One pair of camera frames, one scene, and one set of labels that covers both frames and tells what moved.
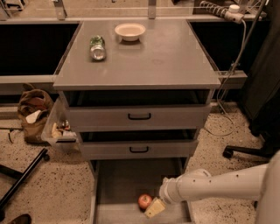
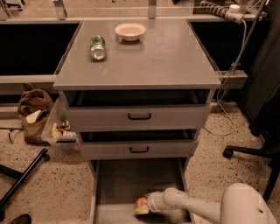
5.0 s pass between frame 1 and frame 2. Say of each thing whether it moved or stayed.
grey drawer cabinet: stayed
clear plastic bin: stayed
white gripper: moved
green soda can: stayed
